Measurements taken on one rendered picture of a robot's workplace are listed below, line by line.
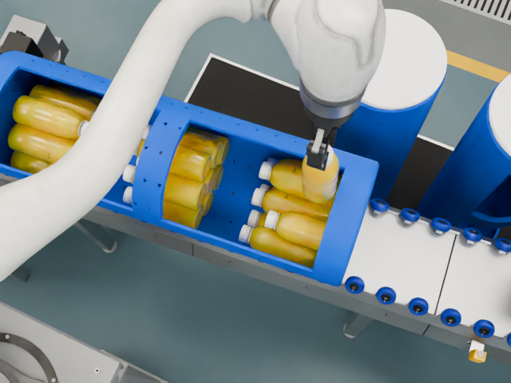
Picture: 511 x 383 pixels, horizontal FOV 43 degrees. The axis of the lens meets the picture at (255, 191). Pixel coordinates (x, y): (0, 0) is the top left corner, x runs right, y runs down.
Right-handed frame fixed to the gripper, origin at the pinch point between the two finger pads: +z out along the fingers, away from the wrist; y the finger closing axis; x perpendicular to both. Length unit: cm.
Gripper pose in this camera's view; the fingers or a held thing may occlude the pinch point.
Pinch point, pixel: (322, 147)
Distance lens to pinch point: 109.2
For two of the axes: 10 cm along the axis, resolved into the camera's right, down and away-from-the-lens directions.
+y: 3.4, -9.0, 2.8
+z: 0.4, 3.1, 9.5
